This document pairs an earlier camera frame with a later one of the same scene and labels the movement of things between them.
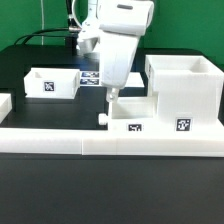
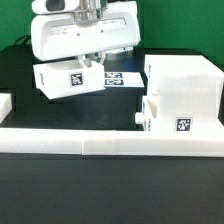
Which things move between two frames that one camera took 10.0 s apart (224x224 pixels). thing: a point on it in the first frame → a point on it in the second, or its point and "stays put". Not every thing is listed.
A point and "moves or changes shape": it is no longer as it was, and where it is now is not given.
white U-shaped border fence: (106, 141) stays put
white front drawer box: (132, 114) moves or changes shape
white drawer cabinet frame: (190, 91) stays put
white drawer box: (52, 83) moves or changes shape
